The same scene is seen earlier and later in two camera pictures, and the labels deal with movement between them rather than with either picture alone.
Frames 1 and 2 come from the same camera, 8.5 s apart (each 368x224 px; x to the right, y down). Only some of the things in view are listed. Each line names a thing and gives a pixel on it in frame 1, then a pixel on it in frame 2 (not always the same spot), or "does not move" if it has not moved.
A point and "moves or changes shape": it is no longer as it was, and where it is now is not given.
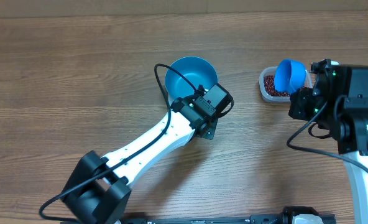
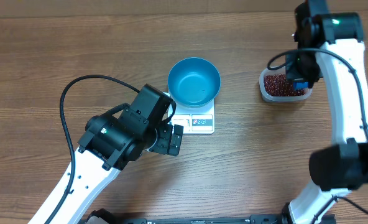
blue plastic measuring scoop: (289, 76) moves or changes shape
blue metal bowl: (197, 70) does not move
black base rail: (296, 214) does not move
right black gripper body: (306, 107) → (306, 68)
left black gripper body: (214, 125) → (160, 143)
